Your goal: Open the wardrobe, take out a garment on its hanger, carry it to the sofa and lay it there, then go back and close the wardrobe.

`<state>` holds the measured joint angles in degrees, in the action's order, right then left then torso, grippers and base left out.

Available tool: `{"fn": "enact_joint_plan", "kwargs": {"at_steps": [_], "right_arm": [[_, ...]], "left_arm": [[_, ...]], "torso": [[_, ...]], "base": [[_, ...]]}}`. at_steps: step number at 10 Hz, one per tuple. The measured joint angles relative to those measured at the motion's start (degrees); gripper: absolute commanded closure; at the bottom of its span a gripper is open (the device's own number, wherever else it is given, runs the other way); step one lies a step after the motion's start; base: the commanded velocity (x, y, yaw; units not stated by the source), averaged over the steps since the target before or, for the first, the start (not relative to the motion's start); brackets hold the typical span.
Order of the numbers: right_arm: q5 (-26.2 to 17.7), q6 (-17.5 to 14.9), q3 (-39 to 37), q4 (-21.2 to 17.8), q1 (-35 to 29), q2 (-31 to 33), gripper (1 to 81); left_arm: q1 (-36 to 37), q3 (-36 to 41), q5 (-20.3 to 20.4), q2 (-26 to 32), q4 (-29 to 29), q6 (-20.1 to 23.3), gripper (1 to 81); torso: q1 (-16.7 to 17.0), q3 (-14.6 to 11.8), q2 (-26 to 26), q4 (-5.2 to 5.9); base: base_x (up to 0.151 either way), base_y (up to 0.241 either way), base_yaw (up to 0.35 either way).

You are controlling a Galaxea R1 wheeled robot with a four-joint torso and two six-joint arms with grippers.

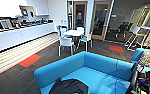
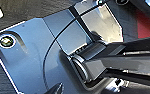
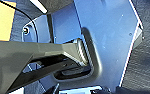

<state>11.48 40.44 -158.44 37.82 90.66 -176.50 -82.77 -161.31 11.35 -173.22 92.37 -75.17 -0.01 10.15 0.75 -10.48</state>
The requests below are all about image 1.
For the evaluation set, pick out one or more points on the black t-shirt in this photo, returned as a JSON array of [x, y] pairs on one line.
[[69, 87]]

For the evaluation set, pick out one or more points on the white chair blue seat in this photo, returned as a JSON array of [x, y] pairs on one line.
[[84, 39]]

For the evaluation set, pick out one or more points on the white round low table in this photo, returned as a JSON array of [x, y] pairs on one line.
[[72, 32]]

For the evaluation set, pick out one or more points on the wooden glass door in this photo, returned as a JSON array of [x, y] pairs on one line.
[[80, 15], [101, 20]]

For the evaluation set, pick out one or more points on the blue sofa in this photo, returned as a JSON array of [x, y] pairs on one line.
[[101, 73]]

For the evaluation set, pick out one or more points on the black office chair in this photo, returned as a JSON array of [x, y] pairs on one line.
[[122, 28]]

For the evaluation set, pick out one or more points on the white upper kitchen cabinets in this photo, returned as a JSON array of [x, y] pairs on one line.
[[41, 6]]

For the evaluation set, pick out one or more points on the white kitchen counter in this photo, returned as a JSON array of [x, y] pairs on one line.
[[17, 38]]

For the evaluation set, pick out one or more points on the blue armchair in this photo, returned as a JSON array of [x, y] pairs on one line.
[[135, 55]]

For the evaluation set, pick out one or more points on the white bar stool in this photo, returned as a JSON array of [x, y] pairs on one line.
[[136, 30]]

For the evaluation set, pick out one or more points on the black equipment cart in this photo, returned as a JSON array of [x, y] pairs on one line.
[[147, 83]]

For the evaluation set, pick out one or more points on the blue frame chair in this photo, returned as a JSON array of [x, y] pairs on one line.
[[62, 30]]

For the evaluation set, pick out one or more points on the dark picture frame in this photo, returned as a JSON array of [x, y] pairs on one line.
[[5, 24]]

